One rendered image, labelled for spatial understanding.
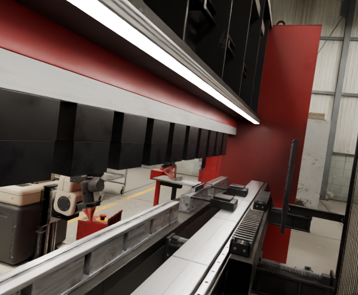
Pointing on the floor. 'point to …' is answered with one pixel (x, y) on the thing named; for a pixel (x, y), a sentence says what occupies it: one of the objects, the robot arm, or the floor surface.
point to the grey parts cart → (113, 181)
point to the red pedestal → (157, 183)
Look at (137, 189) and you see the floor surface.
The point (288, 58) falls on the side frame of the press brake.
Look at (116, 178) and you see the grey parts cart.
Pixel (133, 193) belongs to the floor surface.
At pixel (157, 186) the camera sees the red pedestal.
